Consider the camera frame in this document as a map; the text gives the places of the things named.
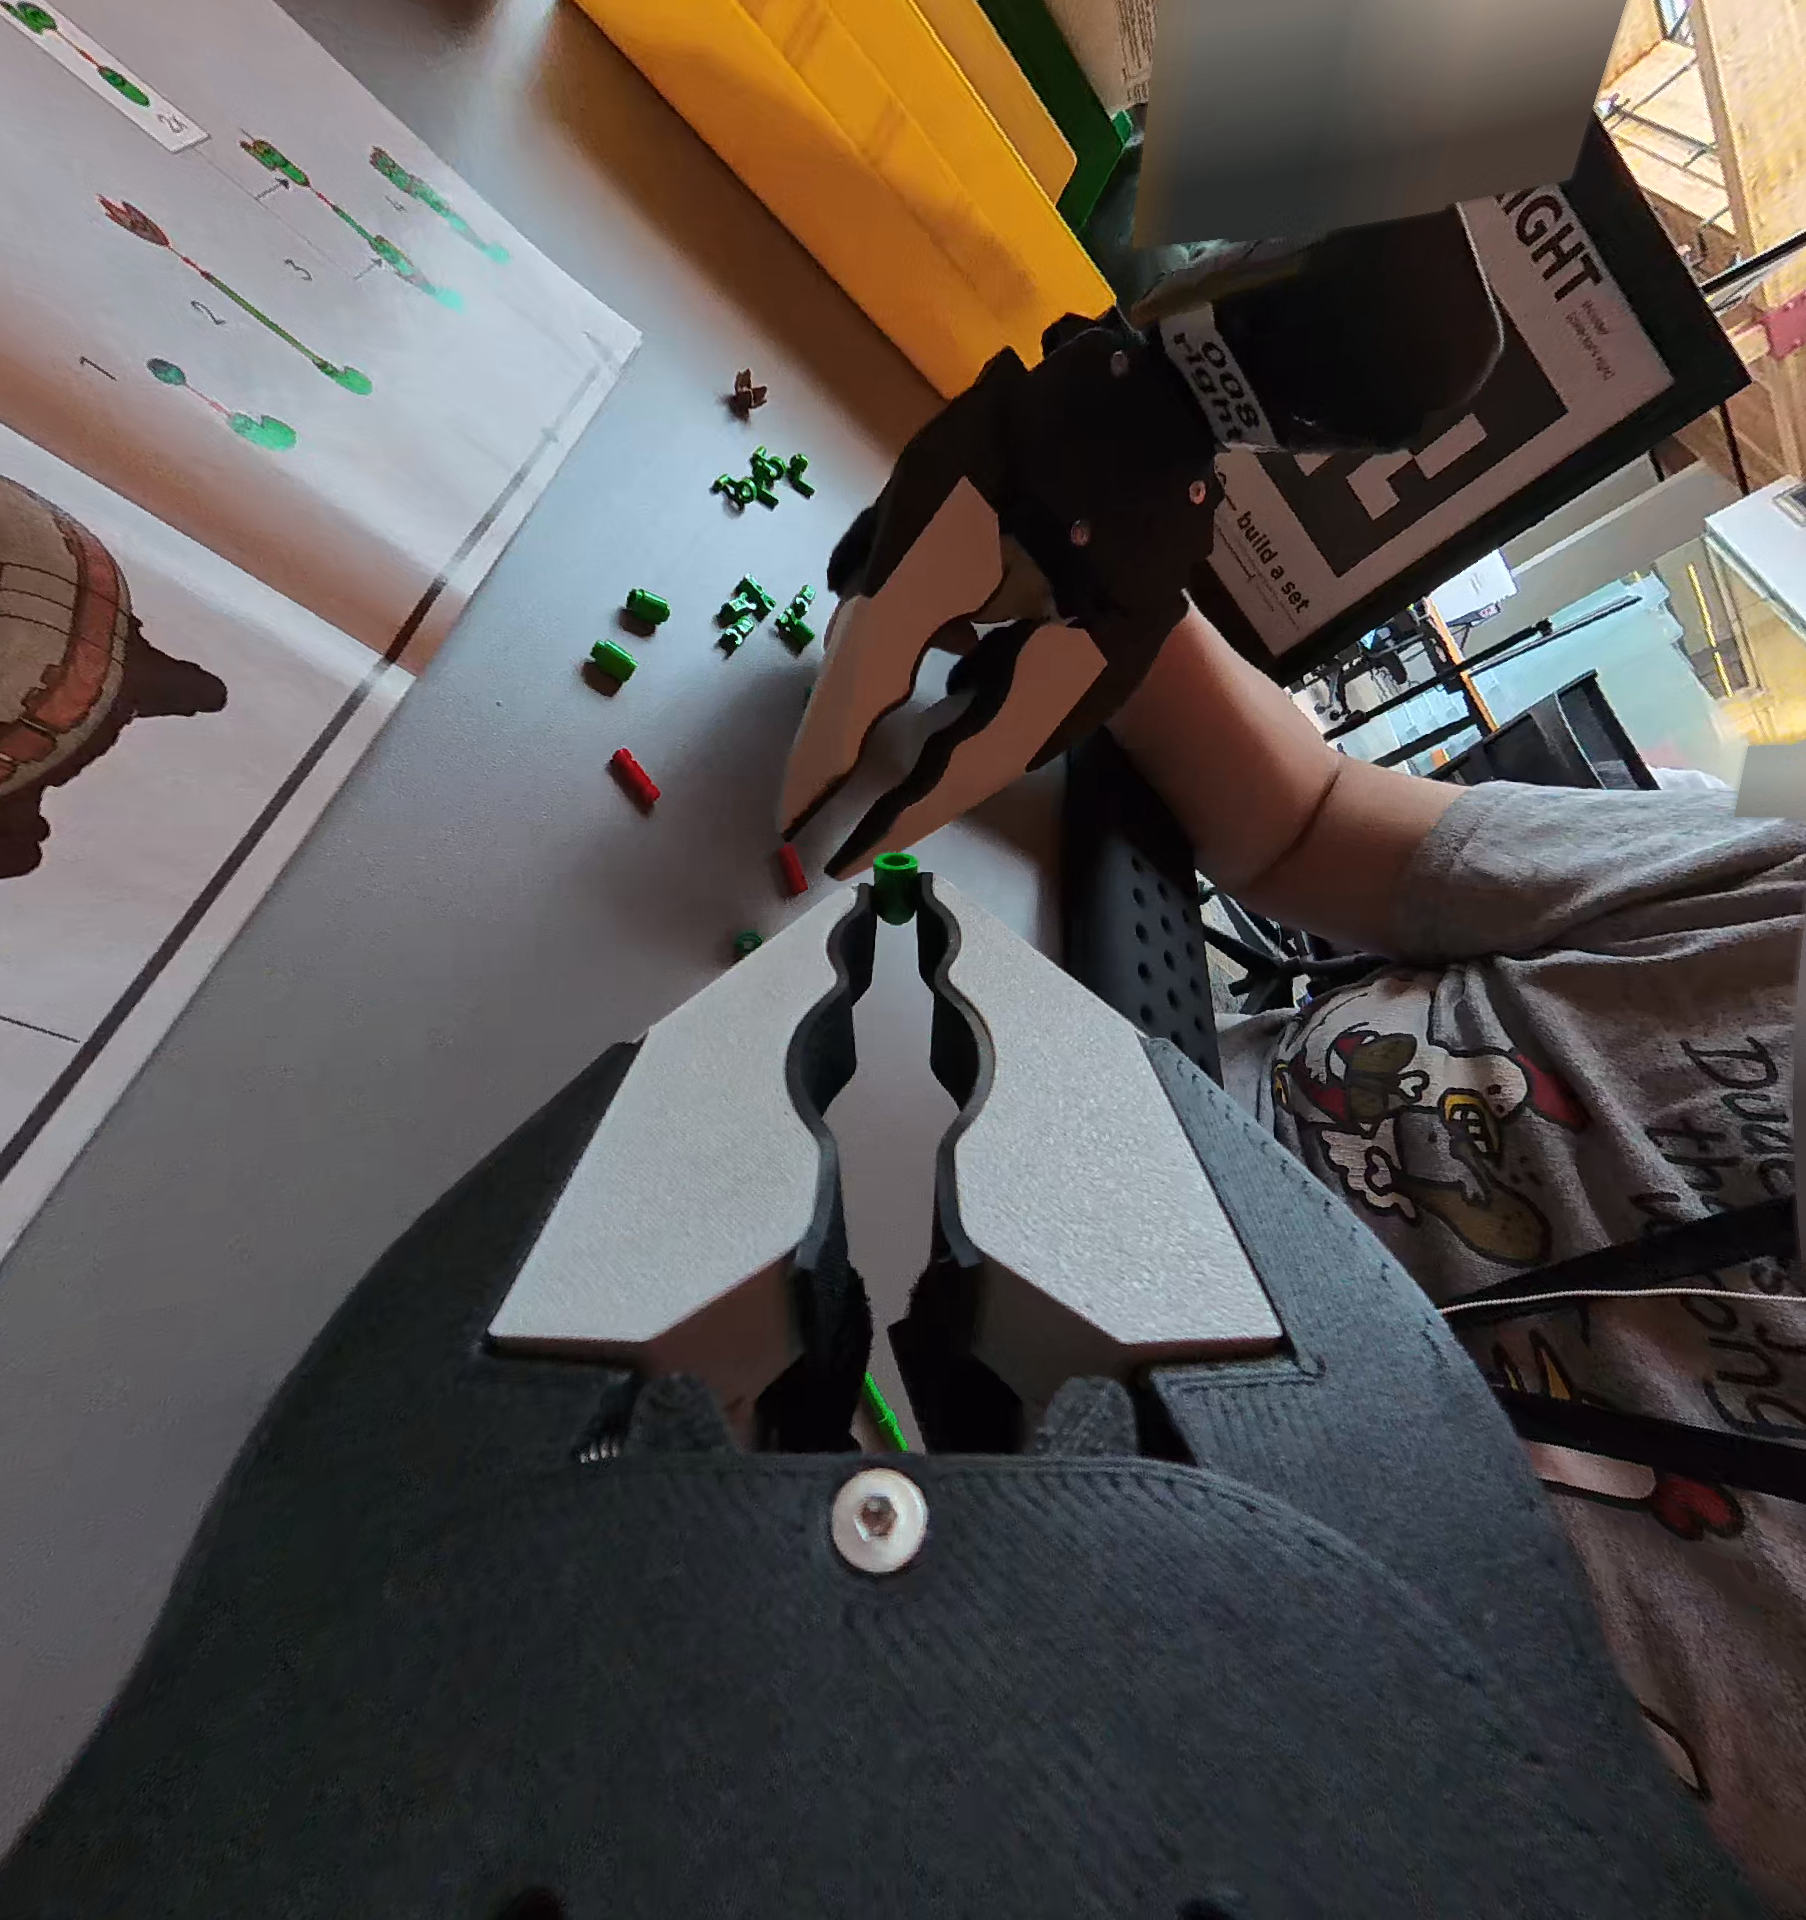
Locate green plastic bin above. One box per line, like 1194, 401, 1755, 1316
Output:
978, 0, 1139, 233

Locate black shoulder strap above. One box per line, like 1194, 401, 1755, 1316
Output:
1496, 1380, 1806, 1515
1443, 1197, 1806, 1324

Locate grey printed t-shirt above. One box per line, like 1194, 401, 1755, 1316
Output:
1216, 772, 1806, 1920

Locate black background desk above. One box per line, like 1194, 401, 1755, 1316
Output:
1292, 593, 1663, 793

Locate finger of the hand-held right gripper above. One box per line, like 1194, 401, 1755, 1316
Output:
822, 618, 1149, 884
772, 476, 1065, 843

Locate person's right forearm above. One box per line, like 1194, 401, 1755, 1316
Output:
1105, 599, 1460, 962

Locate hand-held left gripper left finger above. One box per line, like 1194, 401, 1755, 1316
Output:
486, 882, 867, 1455

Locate cluster of green lego connectors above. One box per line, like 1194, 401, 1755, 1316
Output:
709, 443, 820, 517
713, 573, 822, 660

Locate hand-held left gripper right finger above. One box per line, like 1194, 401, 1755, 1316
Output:
900, 878, 1287, 1455

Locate black framed marker sign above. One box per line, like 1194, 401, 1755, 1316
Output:
1194, 122, 1753, 686

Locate lego instruction booklet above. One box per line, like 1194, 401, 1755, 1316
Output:
0, 0, 644, 1339

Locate yellow plastic bin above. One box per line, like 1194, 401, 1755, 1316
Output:
571, 0, 1121, 401

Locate white cord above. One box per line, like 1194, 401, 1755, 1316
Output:
1443, 1281, 1806, 1324

